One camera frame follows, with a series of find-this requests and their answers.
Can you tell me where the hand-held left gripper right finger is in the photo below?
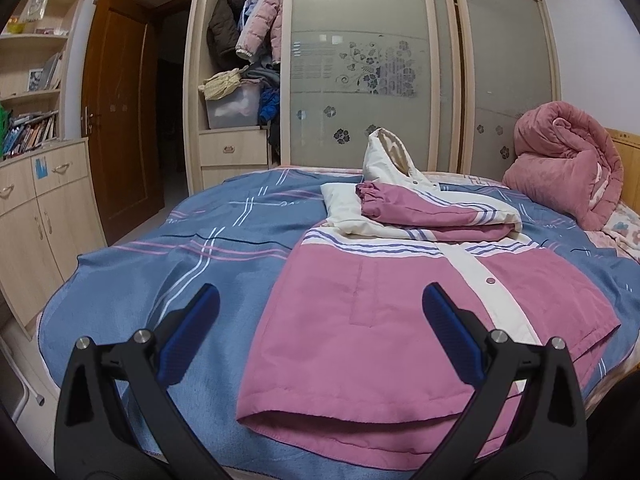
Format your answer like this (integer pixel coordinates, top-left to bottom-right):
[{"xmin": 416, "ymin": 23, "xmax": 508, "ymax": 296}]
[{"xmin": 414, "ymin": 282, "xmax": 590, "ymax": 480}]

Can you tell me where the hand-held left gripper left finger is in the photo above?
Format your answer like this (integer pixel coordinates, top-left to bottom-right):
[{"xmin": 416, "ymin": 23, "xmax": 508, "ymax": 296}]
[{"xmin": 54, "ymin": 283, "xmax": 222, "ymax": 480}]

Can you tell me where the pink and white hooded jacket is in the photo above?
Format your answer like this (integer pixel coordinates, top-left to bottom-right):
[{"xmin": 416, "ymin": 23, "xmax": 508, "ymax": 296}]
[{"xmin": 235, "ymin": 127, "xmax": 624, "ymax": 472}]

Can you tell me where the grey clothes pile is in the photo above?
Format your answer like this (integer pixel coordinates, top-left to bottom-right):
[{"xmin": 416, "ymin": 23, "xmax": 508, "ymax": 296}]
[{"xmin": 239, "ymin": 62, "xmax": 281, "ymax": 91}]

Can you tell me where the blue plaid bed sheet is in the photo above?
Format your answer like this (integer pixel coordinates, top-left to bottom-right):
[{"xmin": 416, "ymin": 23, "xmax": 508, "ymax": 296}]
[{"xmin": 36, "ymin": 166, "xmax": 640, "ymax": 480}]

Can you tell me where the beige bookshelf cabinet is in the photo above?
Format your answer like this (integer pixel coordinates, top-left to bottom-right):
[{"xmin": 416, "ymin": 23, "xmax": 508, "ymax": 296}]
[{"xmin": 0, "ymin": 0, "xmax": 109, "ymax": 342}]

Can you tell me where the beige wardrobe drawer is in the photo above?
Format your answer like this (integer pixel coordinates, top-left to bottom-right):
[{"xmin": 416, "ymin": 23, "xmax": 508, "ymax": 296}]
[{"xmin": 198, "ymin": 129, "xmax": 271, "ymax": 167}]

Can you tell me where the rolled pink quilt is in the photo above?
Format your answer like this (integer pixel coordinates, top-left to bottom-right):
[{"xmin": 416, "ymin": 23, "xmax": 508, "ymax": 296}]
[{"xmin": 501, "ymin": 100, "xmax": 626, "ymax": 232}]

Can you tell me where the floral pillow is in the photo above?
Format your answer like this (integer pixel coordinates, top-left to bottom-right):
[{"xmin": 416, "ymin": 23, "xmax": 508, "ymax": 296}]
[{"xmin": 586, "ymin": 199, "xmax": 640, "ymax": 262}]

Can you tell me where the brown wooden door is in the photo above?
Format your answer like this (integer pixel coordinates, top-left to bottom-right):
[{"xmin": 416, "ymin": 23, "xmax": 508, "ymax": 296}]
[{"xmin": 79, "ymin": 0, "xmax": 167, "ymax": 247}]

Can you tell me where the clear plastic storage box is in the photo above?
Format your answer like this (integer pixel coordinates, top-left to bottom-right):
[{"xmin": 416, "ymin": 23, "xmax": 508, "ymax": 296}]
[{"xmin": 204, "ymin": 82, "xmax": 262, "ymax": 130}]

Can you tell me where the blue garment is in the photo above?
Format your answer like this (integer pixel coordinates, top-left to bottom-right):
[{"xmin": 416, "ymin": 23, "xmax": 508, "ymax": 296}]
[{"xmin": 258, "ymin": 87, "xmax": 281, "ymax": 124}]

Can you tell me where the crumpled yellow cloth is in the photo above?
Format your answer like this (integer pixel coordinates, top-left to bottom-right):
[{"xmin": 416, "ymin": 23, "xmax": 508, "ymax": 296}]
[{"xmin": 198, "ymin": 67, "xmax": 250, "ymax": 101}]

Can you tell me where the wooden headboard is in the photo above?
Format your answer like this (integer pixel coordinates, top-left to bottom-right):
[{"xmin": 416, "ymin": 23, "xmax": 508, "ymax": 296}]
[{"xmin": 604, "ymin": 127, "xmax": 640, "ymax": 241}]

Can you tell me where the row of books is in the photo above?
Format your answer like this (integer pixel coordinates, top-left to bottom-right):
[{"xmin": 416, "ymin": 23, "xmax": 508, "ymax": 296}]
[{"xmin": 0, "ymin": 112, "xmax": 59, "ymax": 159}]

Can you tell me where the beige wardrobe with glass doors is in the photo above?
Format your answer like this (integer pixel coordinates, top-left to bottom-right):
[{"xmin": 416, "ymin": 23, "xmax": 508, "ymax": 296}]
[{"xmin": 182, "ymin": 0, "xmax": 564, "ymax": 192}]

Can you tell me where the dark brown hanging jacket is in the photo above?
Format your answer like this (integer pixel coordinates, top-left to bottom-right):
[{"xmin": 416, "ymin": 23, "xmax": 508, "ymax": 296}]
[{"xmin": 207, "ymin": 0, "xmax": 249, "ymax": 69}]

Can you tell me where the pink puffer jacket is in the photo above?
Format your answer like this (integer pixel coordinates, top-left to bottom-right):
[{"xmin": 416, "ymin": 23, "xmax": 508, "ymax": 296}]
[{"xmin": 234, "ymin": 0, "xmax": 285, "ymax": 64}]

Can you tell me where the white metal frame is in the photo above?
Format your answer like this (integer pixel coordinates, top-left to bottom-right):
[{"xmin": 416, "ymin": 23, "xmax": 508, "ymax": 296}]
[{"xmin": 0, "ymin": 334, "xmax": 46, "ymax": 423}]

